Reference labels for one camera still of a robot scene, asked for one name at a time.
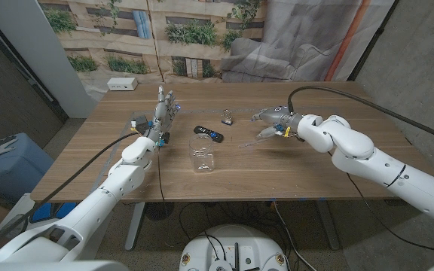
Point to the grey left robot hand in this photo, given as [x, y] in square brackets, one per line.
[160, 116]

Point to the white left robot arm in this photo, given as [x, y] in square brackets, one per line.
[119, 180]

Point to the clear plastic pipette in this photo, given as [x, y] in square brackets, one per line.
[249, 144]

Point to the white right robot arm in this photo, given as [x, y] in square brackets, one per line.
[352, 145]

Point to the white and blue floor box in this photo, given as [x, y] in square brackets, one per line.
[20, 206]

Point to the black backdrop stand pole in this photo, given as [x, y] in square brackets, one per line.
[373, 39]

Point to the white power outlet box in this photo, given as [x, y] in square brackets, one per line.
[122, 84]

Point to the blue storage bin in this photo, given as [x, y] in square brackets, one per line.
[10, 177]

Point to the grey table leg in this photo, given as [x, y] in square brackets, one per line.
[329, 229]
[134, 229]

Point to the black remote key fob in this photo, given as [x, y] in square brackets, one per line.
[207, 132]

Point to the clear glass jar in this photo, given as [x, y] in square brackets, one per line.
[202, 158]

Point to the black round floor object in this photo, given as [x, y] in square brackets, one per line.
[159, 211]

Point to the printed fabric backdrop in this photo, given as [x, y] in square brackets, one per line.
[202, 37]

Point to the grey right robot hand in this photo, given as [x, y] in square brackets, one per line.
[283, 118]

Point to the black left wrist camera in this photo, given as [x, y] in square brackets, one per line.
[141, 122]

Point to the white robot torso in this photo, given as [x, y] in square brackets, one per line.
[232, 244]

